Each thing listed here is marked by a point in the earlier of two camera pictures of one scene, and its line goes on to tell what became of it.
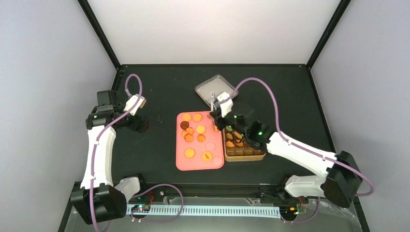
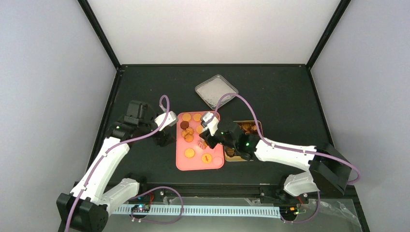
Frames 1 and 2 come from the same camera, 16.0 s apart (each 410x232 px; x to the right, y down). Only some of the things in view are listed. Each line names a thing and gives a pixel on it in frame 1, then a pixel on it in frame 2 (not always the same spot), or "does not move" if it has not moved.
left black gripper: x=142 y=123 -> x=162 y=138
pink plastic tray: x=199 y=146 does not move
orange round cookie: x=186 y=117 does not move
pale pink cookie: x=217 y=161 does not move
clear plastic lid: x=217 y=84 does not move
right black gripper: x=215 y=113 -> x=204 y=135
